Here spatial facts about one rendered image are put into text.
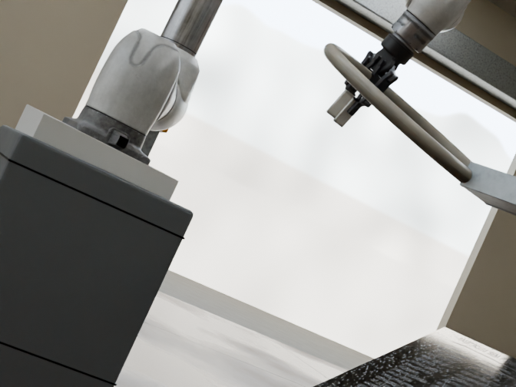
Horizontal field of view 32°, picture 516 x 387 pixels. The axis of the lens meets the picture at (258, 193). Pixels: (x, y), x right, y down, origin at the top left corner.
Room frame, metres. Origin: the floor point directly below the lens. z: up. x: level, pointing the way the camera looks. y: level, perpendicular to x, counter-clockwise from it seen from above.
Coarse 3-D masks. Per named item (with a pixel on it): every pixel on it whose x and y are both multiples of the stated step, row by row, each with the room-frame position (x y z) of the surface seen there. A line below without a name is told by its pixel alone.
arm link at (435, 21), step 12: (420, 0) 1.98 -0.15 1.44; (432, 0) 1.96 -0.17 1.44; (444, 0) 1.96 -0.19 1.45; (456, 0) 1.96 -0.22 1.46; (468, 0) 1.98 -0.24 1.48; (420, 12) 1.98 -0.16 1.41; (432, 12) 1.97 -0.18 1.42; (444, 12) 1.97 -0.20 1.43; (456, 12) 1.98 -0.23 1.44; (432, 24) 1.98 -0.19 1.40; (444, 24) 1.99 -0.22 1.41
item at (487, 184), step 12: (480, 168) 1.68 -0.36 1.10; (468, 180) 1.69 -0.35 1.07; (480, 180) 1.68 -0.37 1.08; (492, 180) 1.66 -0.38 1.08; (504, 180) 1.65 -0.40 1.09; (480, 192) 1.67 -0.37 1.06; (492, 192) 1.65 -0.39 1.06; (504, 192) 1.64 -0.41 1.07; (492, 204) 1.76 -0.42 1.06; (504, 204) 1.68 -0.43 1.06
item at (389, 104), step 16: (336, 48) 1.80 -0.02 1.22; (336, 64) 1.75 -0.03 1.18; (352, 64) 1.73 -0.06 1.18; (352, 80) 1.70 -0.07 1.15; (368, 80) 1.69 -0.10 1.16; (368, 96) 1.68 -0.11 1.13; (384, 96) 1.67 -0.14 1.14; (384, 112) 1.67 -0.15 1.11; (400, 112) 1.66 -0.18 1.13; (416, 112) 2.10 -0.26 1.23; (400, 128) 1.66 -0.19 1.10; (416, 128) 1.65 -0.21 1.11; (432, 128) 2.09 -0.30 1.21; (416, 144) 1.66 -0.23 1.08; (432, 144) 1.65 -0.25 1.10; (448, 144) 2.07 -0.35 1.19; (448, 160) 1.66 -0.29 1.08; (464, 160) 2.03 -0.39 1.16; (464, 176) 1.68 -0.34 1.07
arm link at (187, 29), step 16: (192, 0) 2.18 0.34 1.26; (208, 0) 2.19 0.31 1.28; (176, 16) 2.19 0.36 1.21; (192, 16) 2.19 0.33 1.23; (208, 16) 2.20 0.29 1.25; (176, 32) 2.19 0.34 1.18; (192, 32) 2.19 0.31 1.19; (192, 48) 2.20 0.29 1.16; (192, 64) 2.19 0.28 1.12; (192, 80) 2.21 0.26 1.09; (176, 96) 2.14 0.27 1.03; (176, 112) 2.19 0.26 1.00; (160, 128) 2.23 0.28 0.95
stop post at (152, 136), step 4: (168, 128) 3.01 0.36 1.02; (148, 132) 3.01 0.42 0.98; (152, 132) 3.01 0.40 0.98; (156, 132) 3.02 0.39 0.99; (160, 132) 3.09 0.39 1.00; (164, 132) 3.01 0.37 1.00; (148, 136) 3.01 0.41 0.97; (152, 136) 3.02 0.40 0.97; (156, 136) 3.02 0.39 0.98; (148, 140) 3.01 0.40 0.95; (152, 140) 3.02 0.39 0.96; (144, 144) 3.01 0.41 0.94; (148, 144) 3.02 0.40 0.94; (152, 144) 3.02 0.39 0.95; (144, 148) 3.01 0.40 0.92; (148, 148) 3.02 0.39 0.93; (144, 152) 3.02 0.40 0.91; (148, 152) 3.02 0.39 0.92
